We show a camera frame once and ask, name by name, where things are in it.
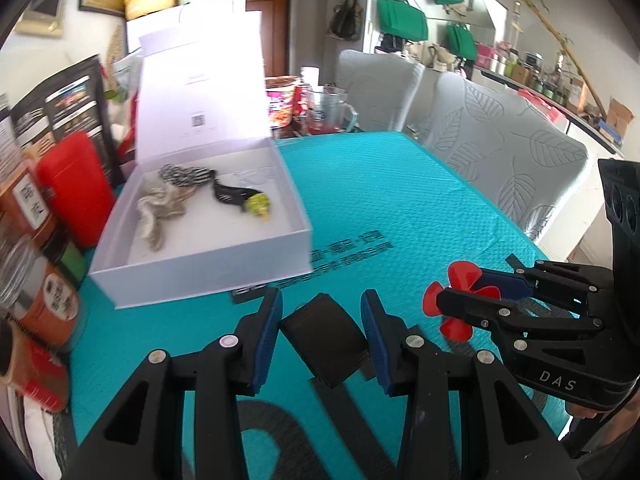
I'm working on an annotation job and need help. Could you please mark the black hair claw clip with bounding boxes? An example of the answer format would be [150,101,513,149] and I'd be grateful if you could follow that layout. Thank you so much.
[211,177,258,208]

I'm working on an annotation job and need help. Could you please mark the dark brown square pad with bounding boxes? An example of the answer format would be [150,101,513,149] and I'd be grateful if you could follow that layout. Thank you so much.
[279,294,371,390]

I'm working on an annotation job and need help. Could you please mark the labelled brown jar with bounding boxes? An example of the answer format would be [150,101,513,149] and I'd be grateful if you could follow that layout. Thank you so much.
[0,160,56,256]

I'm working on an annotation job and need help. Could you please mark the brown door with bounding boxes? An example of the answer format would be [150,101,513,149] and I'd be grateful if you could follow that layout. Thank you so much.
[230,0,290,78]

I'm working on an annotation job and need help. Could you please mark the small red fan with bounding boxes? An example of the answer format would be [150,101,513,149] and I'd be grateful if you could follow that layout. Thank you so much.
[422,260,502,343]

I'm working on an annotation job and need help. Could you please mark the clear lidded orange jar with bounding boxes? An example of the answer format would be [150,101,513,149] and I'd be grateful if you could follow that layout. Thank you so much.
[0,240,83,346]

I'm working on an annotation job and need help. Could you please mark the woven wicker fan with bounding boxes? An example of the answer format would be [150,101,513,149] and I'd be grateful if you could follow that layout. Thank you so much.
[105,25,128,68]

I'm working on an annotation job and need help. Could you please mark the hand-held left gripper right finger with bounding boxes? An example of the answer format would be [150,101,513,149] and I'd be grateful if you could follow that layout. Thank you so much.
[360,290,583,480]

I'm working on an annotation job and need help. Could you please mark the black white checkered scrunchie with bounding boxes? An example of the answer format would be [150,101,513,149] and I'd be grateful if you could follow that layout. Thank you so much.
[157,164,217,190]

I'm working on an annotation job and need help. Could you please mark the clear curved hair clip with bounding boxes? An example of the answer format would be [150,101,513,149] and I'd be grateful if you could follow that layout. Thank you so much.
[137,182,188,221]

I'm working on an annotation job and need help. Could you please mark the wall intercom screen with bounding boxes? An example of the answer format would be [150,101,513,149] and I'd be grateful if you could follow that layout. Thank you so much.
[12,0,68,38]

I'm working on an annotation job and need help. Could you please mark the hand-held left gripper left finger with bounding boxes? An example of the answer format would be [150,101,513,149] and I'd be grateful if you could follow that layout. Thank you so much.
[75,287,285,480]

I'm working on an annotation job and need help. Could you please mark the clear plastic piece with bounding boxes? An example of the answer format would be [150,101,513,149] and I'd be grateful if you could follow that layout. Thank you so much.
[232,165,273,188]

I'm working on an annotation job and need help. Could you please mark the black printed bag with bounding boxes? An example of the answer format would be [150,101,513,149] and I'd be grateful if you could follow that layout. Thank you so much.
[10,54,126,186]

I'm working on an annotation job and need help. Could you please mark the grey leaf covered chair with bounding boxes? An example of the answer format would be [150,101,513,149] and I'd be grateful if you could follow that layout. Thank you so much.
[334,49,426,133]
[404,71,591,247]

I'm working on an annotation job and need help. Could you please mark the green packet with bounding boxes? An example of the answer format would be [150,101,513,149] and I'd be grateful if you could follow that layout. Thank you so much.
[60,242,88,281]

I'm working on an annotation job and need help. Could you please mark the person's dark clothing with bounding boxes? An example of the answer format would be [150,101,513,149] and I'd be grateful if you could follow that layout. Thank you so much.
[557,390,640,476]

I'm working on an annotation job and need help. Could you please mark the white canvas bag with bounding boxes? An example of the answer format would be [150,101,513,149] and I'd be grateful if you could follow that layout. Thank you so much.
[407,42,463,73]

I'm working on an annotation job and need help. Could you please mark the small cardboard box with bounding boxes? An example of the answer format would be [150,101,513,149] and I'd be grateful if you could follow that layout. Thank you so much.
[597,97,636,143]

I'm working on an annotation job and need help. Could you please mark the pink plastic bag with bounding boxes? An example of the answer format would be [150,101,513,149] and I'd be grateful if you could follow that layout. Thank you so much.
[520,87,568,123]

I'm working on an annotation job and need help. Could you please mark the row of jars and bottles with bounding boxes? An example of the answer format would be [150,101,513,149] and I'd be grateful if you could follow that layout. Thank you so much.
[475,42,588,113]

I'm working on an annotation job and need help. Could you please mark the glass measuring cup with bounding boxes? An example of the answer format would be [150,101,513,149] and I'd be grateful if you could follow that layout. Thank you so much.
[304,85,360,135]

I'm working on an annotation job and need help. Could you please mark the bamboo stick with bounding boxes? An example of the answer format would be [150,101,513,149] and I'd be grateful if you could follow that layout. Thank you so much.
[502,0,608,118]

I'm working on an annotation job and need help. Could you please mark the grey wavy hair clip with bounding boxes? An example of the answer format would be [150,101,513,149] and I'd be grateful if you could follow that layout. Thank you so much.
[139,210,168,253]

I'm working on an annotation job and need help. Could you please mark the instant noodle cup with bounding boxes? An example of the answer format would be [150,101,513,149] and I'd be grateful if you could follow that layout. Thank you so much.
[265,76,303,127]

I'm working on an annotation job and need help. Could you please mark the white fridge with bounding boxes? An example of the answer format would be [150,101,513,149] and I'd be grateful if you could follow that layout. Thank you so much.
[125,0,248,53]

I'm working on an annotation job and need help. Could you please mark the red canister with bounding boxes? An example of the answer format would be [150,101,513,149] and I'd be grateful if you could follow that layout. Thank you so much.
[37,131,117,250]

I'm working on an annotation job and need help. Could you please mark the dark hanging handbag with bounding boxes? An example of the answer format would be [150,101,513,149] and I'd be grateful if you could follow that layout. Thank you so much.
[327,0,363,42]

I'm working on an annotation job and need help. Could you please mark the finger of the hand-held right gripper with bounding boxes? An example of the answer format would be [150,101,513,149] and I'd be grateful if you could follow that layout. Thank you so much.
[436,287,606,346]
[480,256,613,318]

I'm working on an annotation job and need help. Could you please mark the white gift box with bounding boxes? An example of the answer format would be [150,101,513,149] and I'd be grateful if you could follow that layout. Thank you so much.
[89,10,315,311]

